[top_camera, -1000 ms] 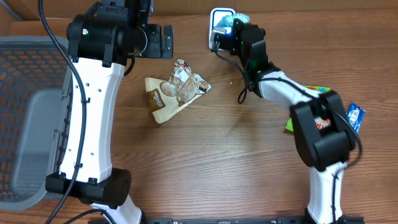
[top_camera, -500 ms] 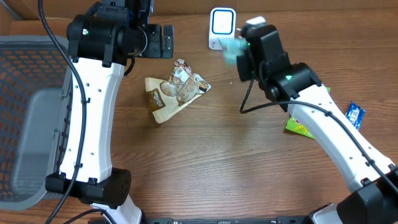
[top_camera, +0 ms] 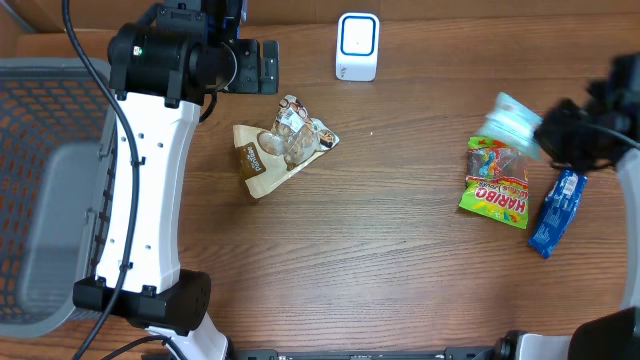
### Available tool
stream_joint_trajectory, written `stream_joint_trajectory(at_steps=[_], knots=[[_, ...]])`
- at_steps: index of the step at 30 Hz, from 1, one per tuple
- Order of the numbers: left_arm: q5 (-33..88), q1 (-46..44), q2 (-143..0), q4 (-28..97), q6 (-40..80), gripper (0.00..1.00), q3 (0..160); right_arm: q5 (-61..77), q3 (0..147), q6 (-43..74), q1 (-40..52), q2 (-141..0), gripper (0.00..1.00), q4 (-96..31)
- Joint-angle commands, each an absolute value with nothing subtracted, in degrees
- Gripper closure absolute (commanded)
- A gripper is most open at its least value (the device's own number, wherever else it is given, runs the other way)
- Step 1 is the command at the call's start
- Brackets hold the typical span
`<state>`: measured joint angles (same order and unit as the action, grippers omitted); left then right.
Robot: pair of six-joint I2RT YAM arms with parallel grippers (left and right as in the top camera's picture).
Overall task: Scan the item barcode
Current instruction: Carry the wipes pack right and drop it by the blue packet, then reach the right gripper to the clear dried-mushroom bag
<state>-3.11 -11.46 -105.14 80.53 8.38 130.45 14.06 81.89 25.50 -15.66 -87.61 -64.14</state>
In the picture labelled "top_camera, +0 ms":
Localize light teal snack wrapper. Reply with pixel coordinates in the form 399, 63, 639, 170
476, 92, 542, 160

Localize blue snack bar wrapper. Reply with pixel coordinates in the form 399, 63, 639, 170
529, 170, 588, 259

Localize beige nut snack pouch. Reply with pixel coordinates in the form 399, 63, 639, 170
233, 95, 340, 199

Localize green Haribo gummy bag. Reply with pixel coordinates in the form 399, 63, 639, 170
459, 136, 529, 229

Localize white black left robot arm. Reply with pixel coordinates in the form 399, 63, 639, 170
73, 0, 279, 359

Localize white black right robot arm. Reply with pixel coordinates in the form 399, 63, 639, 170
476, 54, 639, 360

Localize white barcode scanner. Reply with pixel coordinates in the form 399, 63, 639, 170
335, 12, 380, 82

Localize grey plastic mesh basket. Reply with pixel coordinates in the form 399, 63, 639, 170
1, 58, 116, 338

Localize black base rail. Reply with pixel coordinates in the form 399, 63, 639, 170
231, 346, 495, 360

